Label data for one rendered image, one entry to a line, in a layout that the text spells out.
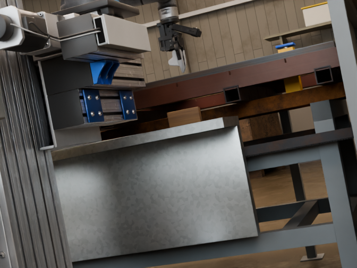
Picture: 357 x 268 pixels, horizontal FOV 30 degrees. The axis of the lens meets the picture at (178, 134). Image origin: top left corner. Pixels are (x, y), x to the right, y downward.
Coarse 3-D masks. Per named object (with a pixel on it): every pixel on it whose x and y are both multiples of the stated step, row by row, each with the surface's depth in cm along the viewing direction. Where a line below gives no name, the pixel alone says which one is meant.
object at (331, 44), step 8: (304, 48) 208; (312, 48) 207; (320, 48) 206; (264, 56) 212; (272, 56) 211; (280, 56) 210; (288, 56) 210; (232, 64) 215; (240, 64) 215; (248, 64) 214; (200, 72) 219; (208, 72) 218; (216, 72) 217; (160, 80) 223; (168, 80) 222; (176, 80) 222; (144, 88) 225
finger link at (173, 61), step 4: (172, 52) 258; (180, 52) 256; (172, 56) 258; (176, 56) 258; (172, 60) 258; (176, 60) 258; (180, 60) 256; (172, 64) 258; (176, 64) 258; (180, 64) 257; (184, 68) 258
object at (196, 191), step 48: (144, 144) 217; (192, 144) 212; (240, 144) 207; (96, 192) 223; (144, 192) 218; (192, 192) 213; (240, 192) 208; (96, 240) 224; (144, 240) 219; (192, 240) 214
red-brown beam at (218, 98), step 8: (280, 80) 277; (304, 80) 273; (312, 80) 272; (280, 88) 276; (208, 96) 286; (216, 96) 285; (168, 104) 292; (176, 104) 290; (184, 104) 289; (192, 104) 288; (200, 104) 287; (208, 104) 286; (216, 104) 285; (224, 104) 288
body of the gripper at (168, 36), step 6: (174, 18) 257; (162, 24) 259; (168, 24) 261; (162, 30) 259; (168, 30) 259; (162, 36) 261; (168, 36) 257; (174, 36) 256; (180, 36) 259; (162, 42) 259; (168, 42) 257; (174, 42) 256; (180, 42) 257; (162, 48) 258; (168, 48) 257; (174, 48) 262; (180, 48) 258
